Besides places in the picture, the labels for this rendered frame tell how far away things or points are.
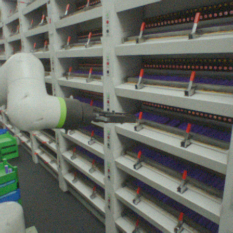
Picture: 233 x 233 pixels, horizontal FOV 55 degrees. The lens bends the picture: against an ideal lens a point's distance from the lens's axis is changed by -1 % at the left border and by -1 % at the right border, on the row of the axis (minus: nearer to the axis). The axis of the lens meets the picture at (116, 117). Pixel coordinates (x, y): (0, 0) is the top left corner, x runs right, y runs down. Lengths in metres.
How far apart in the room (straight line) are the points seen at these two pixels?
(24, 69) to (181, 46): 0.54
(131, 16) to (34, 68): 0.71
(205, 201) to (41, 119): 0.68
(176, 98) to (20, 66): 0.56
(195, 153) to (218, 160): 0.09
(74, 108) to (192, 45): 0.46
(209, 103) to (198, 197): 0.38
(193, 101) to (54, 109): 0.49
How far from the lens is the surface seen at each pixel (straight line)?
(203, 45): 0.83
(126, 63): 1.20
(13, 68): 0.66
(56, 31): 1.77
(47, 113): 0.60
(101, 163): 1.58
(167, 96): 0.91
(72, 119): 0.64
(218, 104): 0.80
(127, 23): 1.21
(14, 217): 0.91
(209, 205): 0.96
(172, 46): 0.90
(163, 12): 1.21
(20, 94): 0.61
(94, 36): 1.62
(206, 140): 0.92
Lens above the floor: 1.08
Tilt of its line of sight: 14 degrees down
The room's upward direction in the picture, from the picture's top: straight up
